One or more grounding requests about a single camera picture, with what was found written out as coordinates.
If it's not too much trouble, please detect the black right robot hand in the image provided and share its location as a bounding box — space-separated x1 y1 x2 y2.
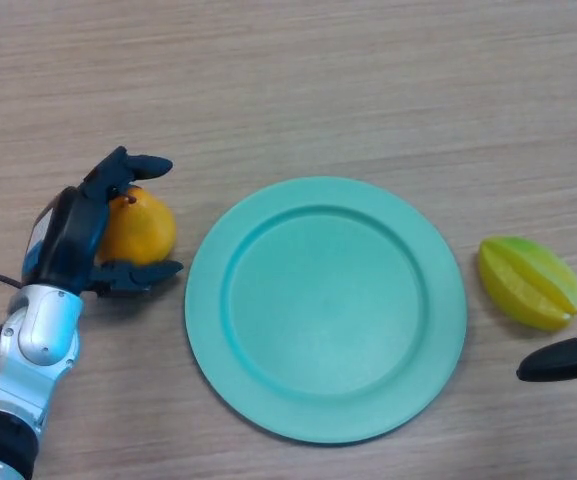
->
516 69 577 384

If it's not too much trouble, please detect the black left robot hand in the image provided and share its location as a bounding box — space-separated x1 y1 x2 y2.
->
21 146 185 301

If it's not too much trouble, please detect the yellow orange pear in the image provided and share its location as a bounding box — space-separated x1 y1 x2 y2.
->
95 184 178 266

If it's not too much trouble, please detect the round teal plate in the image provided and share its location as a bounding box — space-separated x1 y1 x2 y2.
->
184 175 469 445

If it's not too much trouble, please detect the yellow green starfruit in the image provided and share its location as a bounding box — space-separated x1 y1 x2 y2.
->
477 235 577 333

